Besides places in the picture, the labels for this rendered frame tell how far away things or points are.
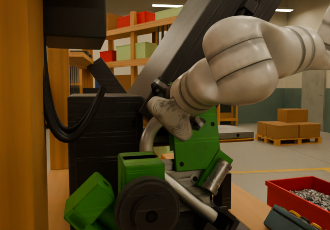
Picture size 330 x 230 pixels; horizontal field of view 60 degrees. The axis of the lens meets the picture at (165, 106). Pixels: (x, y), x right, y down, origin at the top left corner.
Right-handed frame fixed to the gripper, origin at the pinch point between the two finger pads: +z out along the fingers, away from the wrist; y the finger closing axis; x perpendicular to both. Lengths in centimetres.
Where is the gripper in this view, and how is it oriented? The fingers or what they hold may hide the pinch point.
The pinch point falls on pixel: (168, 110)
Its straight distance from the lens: 63.7
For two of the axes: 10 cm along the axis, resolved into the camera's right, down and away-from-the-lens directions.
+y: -7.1, -7.0, -0.5
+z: -2.6, 2.0, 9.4
